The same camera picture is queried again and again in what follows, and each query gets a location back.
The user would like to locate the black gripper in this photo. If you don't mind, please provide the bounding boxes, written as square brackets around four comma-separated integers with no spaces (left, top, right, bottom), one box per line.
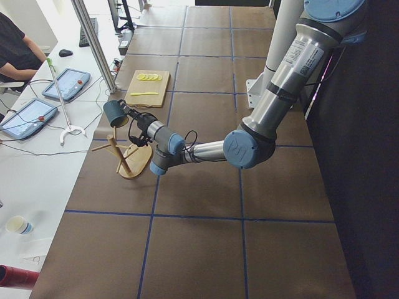
[120,100,158,137]

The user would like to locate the near teach pendant tablet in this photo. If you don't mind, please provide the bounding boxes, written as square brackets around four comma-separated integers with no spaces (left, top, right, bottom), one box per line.
[1,98,58,140]

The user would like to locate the seated person black shirt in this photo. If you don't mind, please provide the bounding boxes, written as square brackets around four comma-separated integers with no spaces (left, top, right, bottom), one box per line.
[1,13,47,92]

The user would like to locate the teach pendant tablet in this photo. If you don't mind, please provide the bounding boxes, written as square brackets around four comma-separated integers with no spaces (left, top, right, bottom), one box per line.
[42,68,91,103]
[1,98,58,140]

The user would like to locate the dark grey HOME mug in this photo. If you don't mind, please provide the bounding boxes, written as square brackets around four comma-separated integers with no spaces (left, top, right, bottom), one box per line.
[103,100,128,128]

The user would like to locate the wooden cup storage rack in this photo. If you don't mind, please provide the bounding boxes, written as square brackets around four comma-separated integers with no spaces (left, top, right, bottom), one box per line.
[91,126,153,179]

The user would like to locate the reacher grabber stick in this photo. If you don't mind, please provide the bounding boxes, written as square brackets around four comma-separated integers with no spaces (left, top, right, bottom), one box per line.
[46,58,87,146]

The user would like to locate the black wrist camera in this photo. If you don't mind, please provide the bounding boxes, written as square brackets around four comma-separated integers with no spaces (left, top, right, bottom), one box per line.
[128,133,153,147]

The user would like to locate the far teach pendant tablet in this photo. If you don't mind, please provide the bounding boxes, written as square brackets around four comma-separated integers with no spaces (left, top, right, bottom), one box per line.
[42,68,91,103]

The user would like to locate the bamboo cutting board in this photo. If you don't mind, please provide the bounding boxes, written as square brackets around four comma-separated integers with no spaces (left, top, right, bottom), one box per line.
[124,69,170,108]

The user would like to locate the red object at edge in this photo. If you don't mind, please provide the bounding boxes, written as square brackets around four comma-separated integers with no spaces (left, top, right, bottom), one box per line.
[1,265,40,290]

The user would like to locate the black keyboard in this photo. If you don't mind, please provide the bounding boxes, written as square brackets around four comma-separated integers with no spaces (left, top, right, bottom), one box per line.
[79,17,99,48]

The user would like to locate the white paper cup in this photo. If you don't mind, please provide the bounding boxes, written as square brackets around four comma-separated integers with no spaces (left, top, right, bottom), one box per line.
[6,216,33,235]

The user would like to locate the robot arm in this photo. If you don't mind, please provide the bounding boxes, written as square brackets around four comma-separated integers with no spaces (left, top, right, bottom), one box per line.
[117,1,368,175]

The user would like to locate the aluminium frame post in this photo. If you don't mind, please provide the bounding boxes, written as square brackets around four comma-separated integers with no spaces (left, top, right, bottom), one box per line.
[71,0,117,94]

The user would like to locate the black computer mouse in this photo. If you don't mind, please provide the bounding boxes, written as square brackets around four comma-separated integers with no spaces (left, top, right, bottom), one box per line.
[59,49,73,57]

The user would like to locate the yellow plastic knife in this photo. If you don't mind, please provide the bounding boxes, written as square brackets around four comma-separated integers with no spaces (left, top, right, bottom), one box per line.
[130,92,159,97]

